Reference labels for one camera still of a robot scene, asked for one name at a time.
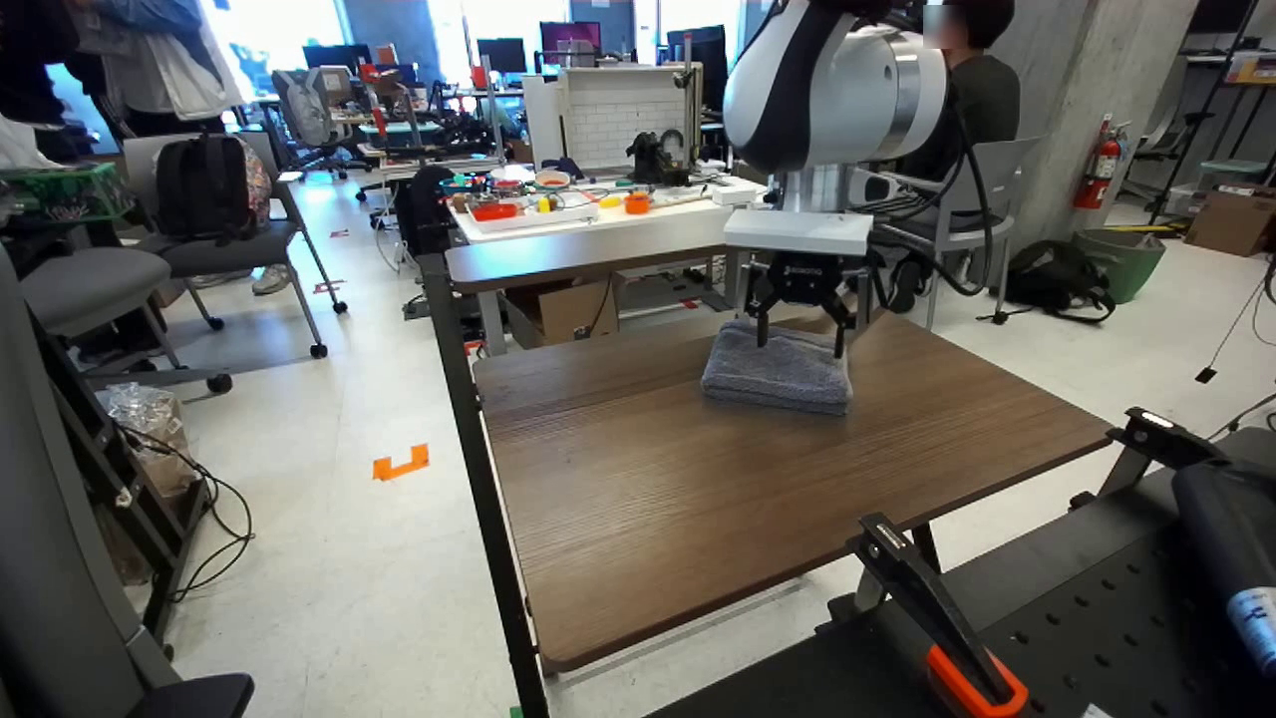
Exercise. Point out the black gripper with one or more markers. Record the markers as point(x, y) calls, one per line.
point(801, 279)

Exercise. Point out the grey towel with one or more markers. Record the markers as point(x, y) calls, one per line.
point(779, 375)

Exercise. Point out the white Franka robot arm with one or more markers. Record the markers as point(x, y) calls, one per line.
point(839, 102)

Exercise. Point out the grey plastic chair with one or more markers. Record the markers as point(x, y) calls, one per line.
point(978, 214)

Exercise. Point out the wooden desk with white legs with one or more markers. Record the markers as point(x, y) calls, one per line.
point(598, 250)

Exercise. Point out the black sculpted object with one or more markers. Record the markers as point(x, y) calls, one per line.
point(660, 158)

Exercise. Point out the white tray with small items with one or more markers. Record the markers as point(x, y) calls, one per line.
point(598, 203)

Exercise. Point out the cardboard box under desk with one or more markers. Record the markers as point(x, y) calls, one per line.
point(561, 311)

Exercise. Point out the black backpack on floor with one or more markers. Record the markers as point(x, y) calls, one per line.
point(1058, 279)

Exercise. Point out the white pegboard panel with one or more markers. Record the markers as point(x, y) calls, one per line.
point(621, 114)

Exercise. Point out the seated person in dark shirt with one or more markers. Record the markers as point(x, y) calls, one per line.
point(987, 102)

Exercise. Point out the green bag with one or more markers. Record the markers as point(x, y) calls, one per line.
point(1126, 262)

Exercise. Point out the red fire extinguisher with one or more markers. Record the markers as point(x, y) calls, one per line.
point(1096, 167)

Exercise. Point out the small monitor with purple screen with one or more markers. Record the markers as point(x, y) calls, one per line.
point(573, 42)

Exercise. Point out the black metal clamp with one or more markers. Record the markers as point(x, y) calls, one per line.
point(1156, 438)

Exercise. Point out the black tripod leg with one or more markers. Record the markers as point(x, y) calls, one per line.
point(1231, 332)

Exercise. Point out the brown cardboard box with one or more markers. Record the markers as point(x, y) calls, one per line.
point(1231, 219)

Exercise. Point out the black cylinder with blue label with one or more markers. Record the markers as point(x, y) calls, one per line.
point(1231, 545)

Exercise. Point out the grey chair with black legs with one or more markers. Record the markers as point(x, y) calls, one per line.
point(246, 251)

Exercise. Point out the black backpack on chair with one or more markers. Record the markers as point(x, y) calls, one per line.
point(206, 186)

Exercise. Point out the clear plastic bag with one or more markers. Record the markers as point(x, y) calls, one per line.
point(141, 413)

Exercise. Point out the grey office swivel chair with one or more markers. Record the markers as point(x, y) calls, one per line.
point(100, 284)

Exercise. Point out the dark grey chair back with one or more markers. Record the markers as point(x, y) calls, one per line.
point(52, 558)

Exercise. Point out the black table frame rail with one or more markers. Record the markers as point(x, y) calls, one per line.
point(481, 493)

